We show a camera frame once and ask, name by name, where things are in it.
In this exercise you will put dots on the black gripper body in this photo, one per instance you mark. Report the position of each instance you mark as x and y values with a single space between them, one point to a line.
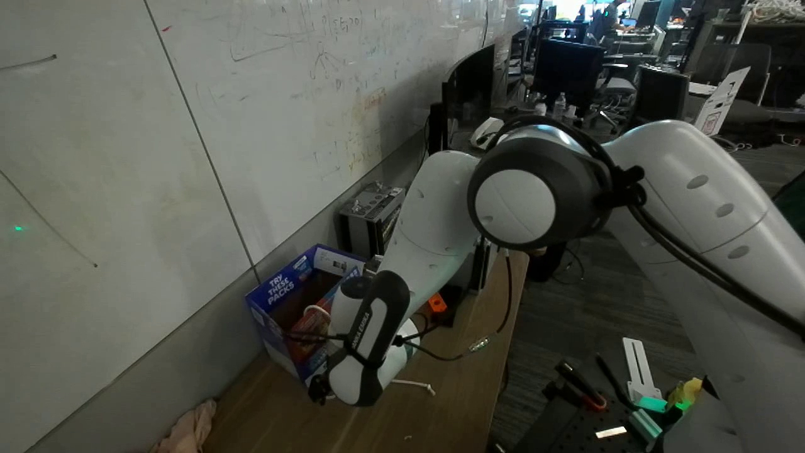
313 341

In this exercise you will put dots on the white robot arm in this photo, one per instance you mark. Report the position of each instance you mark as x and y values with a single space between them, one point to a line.
713 192

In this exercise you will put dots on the blue cardboard box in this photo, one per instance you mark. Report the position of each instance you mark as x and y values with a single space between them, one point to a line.
279 290

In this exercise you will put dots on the grey metal hex key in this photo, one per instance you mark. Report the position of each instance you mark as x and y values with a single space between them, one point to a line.
416 384

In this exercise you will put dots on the orange plastic tool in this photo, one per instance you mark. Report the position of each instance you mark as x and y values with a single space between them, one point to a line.
436 304

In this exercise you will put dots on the pink cloth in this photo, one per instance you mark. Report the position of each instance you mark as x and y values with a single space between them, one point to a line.
192 428

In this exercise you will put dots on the green yellow plastic parts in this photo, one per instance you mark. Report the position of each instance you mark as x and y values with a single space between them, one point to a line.
669 400

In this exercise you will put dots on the black computer tower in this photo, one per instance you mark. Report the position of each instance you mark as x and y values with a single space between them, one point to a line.
660 92

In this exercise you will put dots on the white sign board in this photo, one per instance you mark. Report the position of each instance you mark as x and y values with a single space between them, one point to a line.
719 101

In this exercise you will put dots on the white metal bracket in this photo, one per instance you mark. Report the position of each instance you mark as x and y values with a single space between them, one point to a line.
641 365

